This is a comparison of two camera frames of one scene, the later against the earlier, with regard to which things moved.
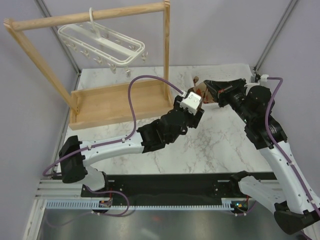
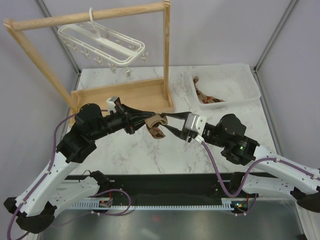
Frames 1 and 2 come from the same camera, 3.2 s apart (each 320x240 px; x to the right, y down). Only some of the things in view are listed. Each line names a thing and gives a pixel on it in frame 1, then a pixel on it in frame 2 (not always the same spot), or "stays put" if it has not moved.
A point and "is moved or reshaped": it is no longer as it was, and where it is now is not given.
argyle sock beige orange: x=201 y=89 is moved or reshaped
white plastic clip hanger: x=105 y=45 stays put
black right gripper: x=215 y=86 → x=186 y=135
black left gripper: x=195 y=120 → x=137 y=121
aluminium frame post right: x=285 y=14 stays put
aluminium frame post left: x=46 y=13 stays put
